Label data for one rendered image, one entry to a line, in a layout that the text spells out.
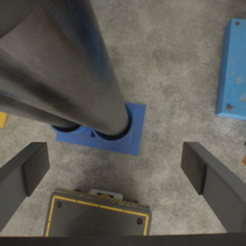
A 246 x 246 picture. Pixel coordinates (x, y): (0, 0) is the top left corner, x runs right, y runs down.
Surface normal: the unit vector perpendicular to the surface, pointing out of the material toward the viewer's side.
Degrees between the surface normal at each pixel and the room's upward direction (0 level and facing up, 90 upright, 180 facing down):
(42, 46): 90
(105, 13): 0
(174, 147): 0
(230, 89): 0
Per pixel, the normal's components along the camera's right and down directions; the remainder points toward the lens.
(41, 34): 0.75, 0.65
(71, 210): -0.08, -0.13
